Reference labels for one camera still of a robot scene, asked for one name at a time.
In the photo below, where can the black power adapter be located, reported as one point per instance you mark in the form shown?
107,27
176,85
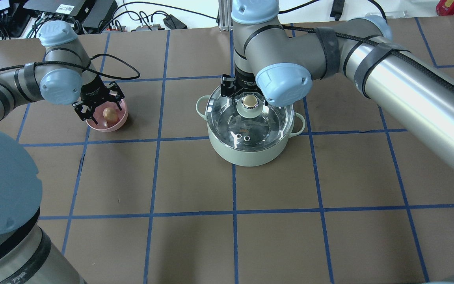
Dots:
174,23

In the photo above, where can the mint green electric pot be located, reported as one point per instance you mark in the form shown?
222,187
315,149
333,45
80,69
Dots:
257,158

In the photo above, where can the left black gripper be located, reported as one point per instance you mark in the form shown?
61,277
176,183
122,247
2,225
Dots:
94,91

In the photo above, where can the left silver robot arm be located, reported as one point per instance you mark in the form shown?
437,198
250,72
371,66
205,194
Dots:
65,77

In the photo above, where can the pink bowl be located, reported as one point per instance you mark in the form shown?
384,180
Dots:
99,124

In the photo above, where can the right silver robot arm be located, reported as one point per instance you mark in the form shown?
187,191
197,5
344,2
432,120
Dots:
416,94

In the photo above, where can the aluminium frame post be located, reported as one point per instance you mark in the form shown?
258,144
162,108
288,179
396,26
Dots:
224,18

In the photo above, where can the red object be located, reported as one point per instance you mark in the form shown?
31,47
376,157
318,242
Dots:
445,8

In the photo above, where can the brown egg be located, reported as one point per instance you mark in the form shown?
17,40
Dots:
110,115

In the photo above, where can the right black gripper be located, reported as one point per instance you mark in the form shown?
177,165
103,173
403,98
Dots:
245,82

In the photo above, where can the black device with label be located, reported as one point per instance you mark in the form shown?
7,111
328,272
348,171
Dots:
91,14

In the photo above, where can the glass pot lid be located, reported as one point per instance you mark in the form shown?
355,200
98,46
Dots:
248,125

